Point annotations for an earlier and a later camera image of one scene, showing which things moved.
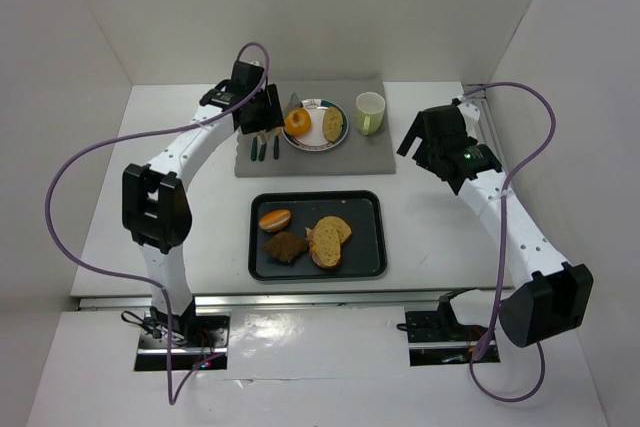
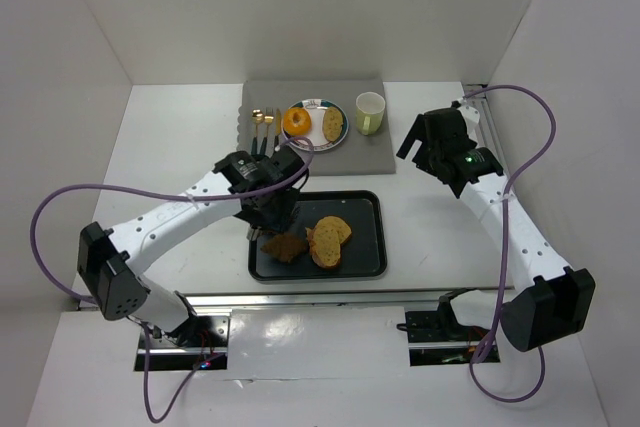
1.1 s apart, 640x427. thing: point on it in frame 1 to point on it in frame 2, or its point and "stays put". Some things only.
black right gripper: (423, 137) stays put
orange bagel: (298, 122) stays put
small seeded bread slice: (332, 123) stays put
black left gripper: (262, 117) to (273, 217)
